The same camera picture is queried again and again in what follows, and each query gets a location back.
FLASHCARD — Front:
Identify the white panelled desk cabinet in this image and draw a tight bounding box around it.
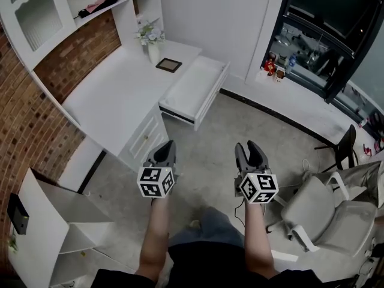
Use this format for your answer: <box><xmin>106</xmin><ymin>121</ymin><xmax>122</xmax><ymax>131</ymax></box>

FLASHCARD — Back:
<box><xmin>118</xmin><ymin>104</ymin><xmax>170</xmax><ymax>172</ymax></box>

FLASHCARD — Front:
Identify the white desk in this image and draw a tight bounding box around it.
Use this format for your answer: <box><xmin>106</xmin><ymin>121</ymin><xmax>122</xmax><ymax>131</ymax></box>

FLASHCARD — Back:
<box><xmin>59</xmin><ymin>39</ymin><xmax>203</xmax><ymax>173</ymax></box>

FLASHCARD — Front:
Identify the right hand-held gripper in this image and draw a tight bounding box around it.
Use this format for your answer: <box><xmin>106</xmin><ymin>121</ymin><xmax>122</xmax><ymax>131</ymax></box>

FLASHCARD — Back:
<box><xmin>233</xmin><ymin>140</ymin><xmax>280</xmax><ymax>205</ymax></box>

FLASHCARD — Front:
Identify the white shelf unit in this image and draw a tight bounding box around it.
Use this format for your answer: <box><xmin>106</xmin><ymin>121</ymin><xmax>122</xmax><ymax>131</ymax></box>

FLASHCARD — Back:
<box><xmin>8</xmin><ymin>166</ymin><xmax>122</xmax><ymax>288</ymax></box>

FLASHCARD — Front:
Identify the dark picture frame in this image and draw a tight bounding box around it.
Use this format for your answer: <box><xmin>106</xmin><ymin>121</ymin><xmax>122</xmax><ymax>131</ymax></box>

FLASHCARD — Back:
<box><xmin>155</xmin><ymin>57</ymin><xmax>184</xmax><ymax>74</ymax></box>

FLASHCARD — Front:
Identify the person's black shirt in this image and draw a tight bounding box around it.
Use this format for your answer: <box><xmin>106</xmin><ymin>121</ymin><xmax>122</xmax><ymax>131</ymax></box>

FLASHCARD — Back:
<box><xmin>89</xmin><ymin>242</ymin><xmax>325</xmax><ymax>288</ymax></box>

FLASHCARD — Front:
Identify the beige cloth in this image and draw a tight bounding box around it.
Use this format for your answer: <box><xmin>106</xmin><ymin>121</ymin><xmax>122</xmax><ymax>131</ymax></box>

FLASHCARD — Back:
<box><xmin>341</xmin><ymin>160</ymin><xmax>384</xmax><ymax>211</ymax></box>

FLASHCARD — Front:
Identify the small green plant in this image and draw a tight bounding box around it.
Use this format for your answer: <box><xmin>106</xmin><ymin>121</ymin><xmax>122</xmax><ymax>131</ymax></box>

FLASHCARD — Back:
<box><xmin>7</xmin><ymin>233</ymin><xmax>19</xmax><ymax>255</ymax></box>

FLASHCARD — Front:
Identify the white cable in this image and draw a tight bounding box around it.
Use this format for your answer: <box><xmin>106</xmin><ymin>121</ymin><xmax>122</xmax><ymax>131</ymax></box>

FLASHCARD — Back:
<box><xmin>301</xmin><ymin>158</ymin><xmax>314</xmax><ymax>181</ymax></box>

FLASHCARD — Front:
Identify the person's blue jeans leg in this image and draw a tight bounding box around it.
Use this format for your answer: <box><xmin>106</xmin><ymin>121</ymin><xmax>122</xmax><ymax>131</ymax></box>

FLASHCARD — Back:
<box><xmin>167</xmin><ymin>206</ymin><xmax>245</xmax><ymax>251</ymax></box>

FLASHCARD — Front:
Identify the person's right forearm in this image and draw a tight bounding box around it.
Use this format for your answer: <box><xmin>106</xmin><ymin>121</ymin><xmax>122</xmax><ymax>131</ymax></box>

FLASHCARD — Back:
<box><xmin>244</xmin><ymin>201</ymin><xmax>279</xmax><ymax>280</ymax></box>

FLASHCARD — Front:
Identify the pale flower bouquet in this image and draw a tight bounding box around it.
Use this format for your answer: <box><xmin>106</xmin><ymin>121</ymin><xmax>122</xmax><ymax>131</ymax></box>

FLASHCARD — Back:
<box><xmin>133</xmin><ymin>20</ymin><xmax>167</xmax><ymax>47</ymax></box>

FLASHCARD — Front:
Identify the black framed window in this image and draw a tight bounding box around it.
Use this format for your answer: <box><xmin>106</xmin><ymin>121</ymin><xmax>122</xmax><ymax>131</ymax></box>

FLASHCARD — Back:
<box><xmin>260</xmin><ymin>0</ymin><xmax>384</xmax><ymax>104</ymax></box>

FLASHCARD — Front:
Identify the white desk drawer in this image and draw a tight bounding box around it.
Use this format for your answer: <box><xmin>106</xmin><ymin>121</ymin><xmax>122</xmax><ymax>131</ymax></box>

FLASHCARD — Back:
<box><xmin>158</xmin><ymin>55</ymin><xmax>232</xmax><ymax>132</ymax></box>

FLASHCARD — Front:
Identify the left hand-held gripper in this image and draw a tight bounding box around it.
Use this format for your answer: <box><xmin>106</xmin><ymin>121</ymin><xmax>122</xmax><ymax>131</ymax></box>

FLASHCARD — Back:
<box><xmin>137</xmin><ymin>140</ymin><xmax>178</xmax><ymax>199</ymax></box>

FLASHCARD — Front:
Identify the pink cloth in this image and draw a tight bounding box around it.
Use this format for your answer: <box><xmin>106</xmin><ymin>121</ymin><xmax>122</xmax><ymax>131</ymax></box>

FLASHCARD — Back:
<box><xmin>85</xmin><ymin>0</ymin><xmax>121</xmax><ymax>13</ymax></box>

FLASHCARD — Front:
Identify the grey white armchair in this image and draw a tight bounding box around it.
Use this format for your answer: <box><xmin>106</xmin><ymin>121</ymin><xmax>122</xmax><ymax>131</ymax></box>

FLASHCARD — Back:
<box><xmin>266</xmin><ymin>170</ymin><xmax>379</xmax><ymax>258</ymax></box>

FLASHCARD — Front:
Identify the white vase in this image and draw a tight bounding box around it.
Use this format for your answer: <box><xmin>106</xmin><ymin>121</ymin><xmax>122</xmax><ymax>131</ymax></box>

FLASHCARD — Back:
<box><xmin>147</xmin><ymin>42</ymin><xmax>161</xmax><ymax>66</ymax></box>

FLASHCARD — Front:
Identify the black box device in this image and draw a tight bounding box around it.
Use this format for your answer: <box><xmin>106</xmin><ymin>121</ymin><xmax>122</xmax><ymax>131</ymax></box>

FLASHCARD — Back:
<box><xmin>6</xmin><ymin>192</ymin><xmax>31</xmax><ymax>236</ymax></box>

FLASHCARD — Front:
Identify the black chair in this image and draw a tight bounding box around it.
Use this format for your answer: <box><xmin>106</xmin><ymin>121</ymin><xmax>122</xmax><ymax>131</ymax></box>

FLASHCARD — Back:
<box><xmin>314</xmin><ymin>124</ymin><xmax>360</xmax><ymax>171</ymax></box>

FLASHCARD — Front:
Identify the black cable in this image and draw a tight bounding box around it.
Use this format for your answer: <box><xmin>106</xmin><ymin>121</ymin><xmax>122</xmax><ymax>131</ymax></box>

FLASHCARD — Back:
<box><xmin>233</xmin><ymin>196</ymin><xmax>247</xmax><ymax>226</ymax></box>

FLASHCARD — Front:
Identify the person's left forearm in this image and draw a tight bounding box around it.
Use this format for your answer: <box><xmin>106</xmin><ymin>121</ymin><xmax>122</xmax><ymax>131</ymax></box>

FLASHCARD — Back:
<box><xmin>134</xmin><ymin>197</ymin><xmax>172</xmax><ymax>283</ymax></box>

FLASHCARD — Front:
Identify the clear water bottle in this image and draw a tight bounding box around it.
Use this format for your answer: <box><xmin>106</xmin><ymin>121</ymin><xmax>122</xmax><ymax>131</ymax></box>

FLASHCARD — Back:
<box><xmin>286</xmin><ymin>53</ymin><xmax>298</xmax><ymax>74</ymax></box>

